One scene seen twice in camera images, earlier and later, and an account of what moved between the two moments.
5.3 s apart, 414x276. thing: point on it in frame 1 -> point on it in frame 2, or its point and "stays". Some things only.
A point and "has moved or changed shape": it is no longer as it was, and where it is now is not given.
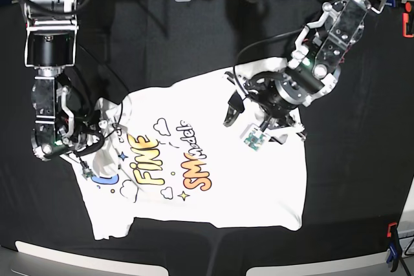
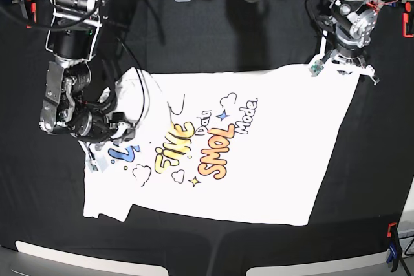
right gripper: [275, 114] -> [358, 63]
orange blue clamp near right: [394, 245] stays
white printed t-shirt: [187, 153] has moved or changed shape
